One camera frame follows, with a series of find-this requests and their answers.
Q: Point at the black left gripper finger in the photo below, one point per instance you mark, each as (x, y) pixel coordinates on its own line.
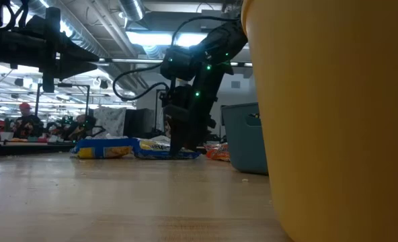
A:
(73, 69)
(74, 54)

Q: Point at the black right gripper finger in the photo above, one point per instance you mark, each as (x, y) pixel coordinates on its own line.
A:
(176, 134)
(194, 134)

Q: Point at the blue noodle packet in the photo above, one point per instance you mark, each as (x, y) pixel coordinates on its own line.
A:
(101, 149)
(152, 148)

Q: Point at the orange noodle packet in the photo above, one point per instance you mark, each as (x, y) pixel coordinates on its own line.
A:
(219, 153)

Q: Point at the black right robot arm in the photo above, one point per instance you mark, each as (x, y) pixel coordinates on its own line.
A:
(219, 40)

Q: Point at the black cabinet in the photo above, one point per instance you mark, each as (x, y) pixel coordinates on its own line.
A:
(138, 122)

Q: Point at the blue-grey plastic bin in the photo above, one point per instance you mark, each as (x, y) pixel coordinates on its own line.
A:
(242, 148)

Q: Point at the grey horizontal pipe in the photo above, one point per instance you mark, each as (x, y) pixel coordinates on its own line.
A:
(135, 60)

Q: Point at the person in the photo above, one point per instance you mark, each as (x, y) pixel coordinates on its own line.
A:
(27, 124)
(81, 129)

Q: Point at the white patterned cloth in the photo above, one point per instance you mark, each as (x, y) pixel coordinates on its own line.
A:
(110, 121)

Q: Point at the bright ceiling light panel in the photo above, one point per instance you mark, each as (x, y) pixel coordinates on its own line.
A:
(152, 38)

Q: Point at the long black table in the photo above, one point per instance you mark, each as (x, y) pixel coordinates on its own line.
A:
(34, 148)

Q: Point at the white cup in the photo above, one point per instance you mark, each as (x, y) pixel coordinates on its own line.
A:
(6, 136)

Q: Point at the yellow plastic bin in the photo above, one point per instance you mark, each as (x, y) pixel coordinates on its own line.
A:
(337, 117)

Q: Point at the large ribbed ventilation duct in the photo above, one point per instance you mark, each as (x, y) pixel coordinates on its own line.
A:
(81, 33)

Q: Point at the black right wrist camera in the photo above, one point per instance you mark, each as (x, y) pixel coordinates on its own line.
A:
(173, 95)

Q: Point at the black metal gantry frame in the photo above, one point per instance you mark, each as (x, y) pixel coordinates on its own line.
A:
(37, 101)

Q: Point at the silver ventilation duct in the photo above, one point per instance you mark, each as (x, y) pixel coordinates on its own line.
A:
(131, 8)

